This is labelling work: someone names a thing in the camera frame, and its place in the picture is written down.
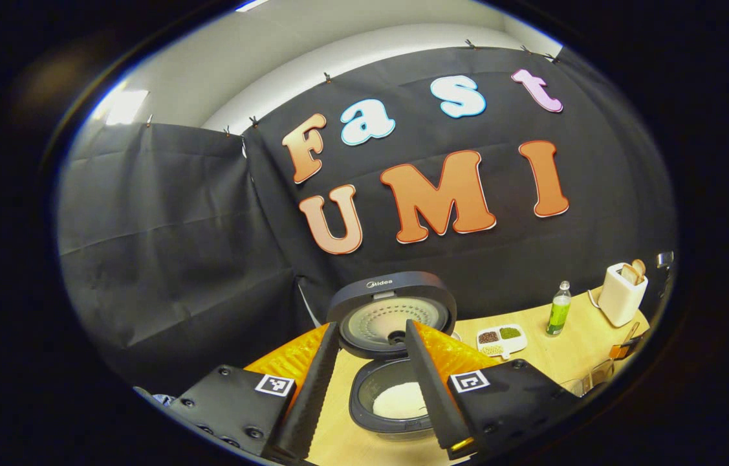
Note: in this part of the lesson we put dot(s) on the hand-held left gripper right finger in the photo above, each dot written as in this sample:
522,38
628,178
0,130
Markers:
435,401

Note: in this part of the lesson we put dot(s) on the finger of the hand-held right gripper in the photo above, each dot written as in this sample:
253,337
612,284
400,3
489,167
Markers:
623,351

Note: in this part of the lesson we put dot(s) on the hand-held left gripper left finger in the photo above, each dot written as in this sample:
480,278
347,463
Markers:
306,401

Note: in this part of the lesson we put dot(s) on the wooden spoon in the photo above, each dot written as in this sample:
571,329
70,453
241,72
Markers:
632,331

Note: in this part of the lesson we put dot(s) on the clear chopstick holder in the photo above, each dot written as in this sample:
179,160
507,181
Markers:
600,375

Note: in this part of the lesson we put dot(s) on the white rice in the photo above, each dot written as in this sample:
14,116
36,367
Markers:
396,401

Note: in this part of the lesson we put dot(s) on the dark grey rice cooker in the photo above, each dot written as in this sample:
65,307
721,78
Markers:
396,285

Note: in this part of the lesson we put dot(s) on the white toaster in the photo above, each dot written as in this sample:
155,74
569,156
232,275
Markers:
620,301

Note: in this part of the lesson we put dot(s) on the green drink bottle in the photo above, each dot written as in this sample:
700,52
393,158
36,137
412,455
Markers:
558,314

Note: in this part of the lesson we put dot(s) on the toast slice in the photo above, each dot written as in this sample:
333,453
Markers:
640,267
629,275

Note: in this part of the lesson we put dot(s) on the divided white bean dish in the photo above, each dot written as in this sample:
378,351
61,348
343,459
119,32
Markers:
518,343

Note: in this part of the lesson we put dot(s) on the blue cloth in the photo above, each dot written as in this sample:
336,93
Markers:
158,398

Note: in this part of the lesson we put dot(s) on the black backdrop cloth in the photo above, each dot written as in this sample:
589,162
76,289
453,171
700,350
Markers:
176,226

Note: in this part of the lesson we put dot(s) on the ceiling light panel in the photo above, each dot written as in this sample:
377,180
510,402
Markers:
126,107

